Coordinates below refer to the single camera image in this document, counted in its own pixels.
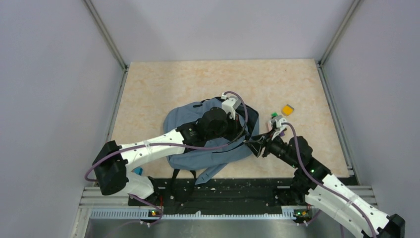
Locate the metal frame rail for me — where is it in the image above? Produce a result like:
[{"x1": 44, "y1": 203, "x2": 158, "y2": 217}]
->
[
  {"x1": 316, "y1": 0, "x2": 388, "y2": 238},
  {"x1": 70, "y1": 0, "x2": 128, "y2": 238}
]

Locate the colourful puzzle cube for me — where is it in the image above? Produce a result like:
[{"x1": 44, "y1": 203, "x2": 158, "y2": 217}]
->
[{"x1": 132, "y1": 167, "x2": 143, "y2": 176}]

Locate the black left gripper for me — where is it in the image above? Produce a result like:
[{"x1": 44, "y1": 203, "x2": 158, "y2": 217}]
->
[{"x1": 206, "y1": 111, "x2": 247, "y2": 141}]

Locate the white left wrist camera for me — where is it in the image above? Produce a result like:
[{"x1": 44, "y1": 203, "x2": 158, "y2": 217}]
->
[{"x1": 221, "y1": 92, "x2": 242, "y2": 120}]

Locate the metal frame rail left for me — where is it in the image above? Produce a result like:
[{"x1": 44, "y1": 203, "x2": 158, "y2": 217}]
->
[{"x1": 70, "y1": 0, "x2": 128, "y2": 238}]

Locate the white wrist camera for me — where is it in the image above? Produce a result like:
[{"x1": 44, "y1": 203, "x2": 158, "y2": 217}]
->
[
  {"x1": 267, "y1": 115, "x2": 287, "y2": 139},
  {"x1": 221, "y1": 92, "x2": 242, "y2": 120}
]

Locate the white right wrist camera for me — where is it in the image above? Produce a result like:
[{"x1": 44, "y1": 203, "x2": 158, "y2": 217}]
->
[{"x1": 267, "y1": 115, "x2": 287, "y2": 139}]

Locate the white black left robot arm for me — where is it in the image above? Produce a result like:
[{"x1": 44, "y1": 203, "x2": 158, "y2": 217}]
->
[{"x1": 91, "y1": 107, "x2": 246, "y2": 205}]

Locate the blue grey backpack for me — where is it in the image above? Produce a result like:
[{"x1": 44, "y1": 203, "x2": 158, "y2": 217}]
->
[{"x1": 163, "y1": 97, "x2": 260, "y2": 185}]

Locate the metal frame rail right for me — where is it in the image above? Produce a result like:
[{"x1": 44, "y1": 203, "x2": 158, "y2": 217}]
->
[{"x1": 316, "y1": 0, "x2": 388, "y2": 238}]

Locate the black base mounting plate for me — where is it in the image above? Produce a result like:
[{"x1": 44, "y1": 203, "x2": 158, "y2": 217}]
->
[{"x1": 146, "y1": 177, "x2": 310, "y2": 215}]

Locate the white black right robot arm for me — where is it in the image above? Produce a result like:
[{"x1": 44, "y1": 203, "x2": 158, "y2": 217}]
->
[{"x1": 245, "y1": 132, "x2": 406, "y2": 238}]

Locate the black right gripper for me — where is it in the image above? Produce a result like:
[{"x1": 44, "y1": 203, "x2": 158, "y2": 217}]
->
[{"x1": 244, "y1": 127, "x2": 299, "y2": 168}]

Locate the yellow grey eraser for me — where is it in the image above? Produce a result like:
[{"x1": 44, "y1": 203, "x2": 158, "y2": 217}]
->
[{"x1": 281, "y1": 104, "x2": 294, "y2": 117}]

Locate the aluminium front rail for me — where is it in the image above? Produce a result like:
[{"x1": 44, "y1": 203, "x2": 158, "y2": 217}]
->
[{"x1": 78, "y1": 186, "x2": 378, "y2": 221}]

